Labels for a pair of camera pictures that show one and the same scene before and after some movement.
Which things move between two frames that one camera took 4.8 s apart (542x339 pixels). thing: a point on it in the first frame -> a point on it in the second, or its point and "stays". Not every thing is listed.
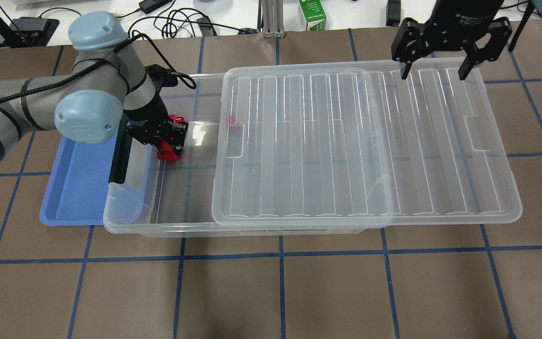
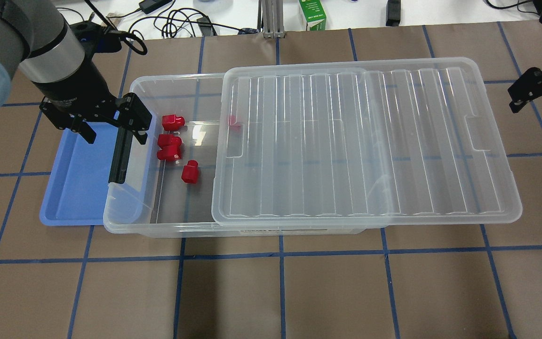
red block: x=233 y=126 stays
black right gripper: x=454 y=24 -> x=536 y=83
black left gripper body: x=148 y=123 -> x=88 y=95
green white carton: x=314 y=14 stays
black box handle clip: x=119 y=168 stays
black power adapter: x=148 y=6 stays
